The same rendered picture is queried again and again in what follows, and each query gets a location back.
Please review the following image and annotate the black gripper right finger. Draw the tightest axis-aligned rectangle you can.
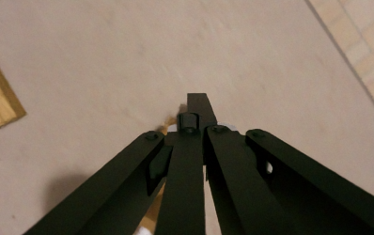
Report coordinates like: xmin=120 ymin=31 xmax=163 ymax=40
xmin=196 ymin=93 xmax=374 ymax=235

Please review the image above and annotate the light wood plank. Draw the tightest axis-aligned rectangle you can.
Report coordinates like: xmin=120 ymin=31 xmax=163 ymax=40
xmin=0 ymin=72 xmax=25 ymax=125

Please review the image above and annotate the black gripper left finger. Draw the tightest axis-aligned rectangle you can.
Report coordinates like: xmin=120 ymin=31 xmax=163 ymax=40
xmin=22 ymin=93 xmax=206 ymax=235

